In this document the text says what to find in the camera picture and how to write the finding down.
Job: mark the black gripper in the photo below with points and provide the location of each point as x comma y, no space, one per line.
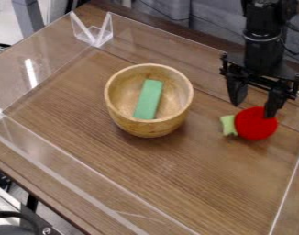
240,77

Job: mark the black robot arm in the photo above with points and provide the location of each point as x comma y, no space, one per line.
258,67

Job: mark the green rectangular block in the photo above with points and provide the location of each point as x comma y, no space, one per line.
146,104

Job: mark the wooden bowl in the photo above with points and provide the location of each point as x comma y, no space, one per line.
121,94

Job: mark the black metal bracket with cable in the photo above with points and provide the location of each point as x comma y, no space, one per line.
20,221

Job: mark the clear acrylic tray enclosure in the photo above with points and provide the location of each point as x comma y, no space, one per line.
110,134

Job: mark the red plush fruit green leaf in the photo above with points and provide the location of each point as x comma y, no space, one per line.
248,124

